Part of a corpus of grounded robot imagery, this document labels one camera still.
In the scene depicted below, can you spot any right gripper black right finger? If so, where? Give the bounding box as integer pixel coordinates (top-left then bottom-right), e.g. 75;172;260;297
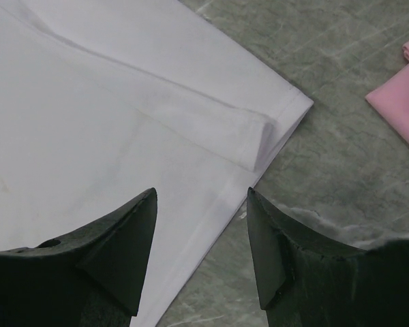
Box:
247;189;409;326

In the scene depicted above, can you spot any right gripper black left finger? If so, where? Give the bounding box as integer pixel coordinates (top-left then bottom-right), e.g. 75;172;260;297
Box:
0;188;157;326

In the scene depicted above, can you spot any white t-shirt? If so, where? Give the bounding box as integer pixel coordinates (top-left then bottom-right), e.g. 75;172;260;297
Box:
0;1;313;326

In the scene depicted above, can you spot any folded pink t-shirt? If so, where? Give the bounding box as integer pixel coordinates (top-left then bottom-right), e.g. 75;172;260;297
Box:
365;41;409;144

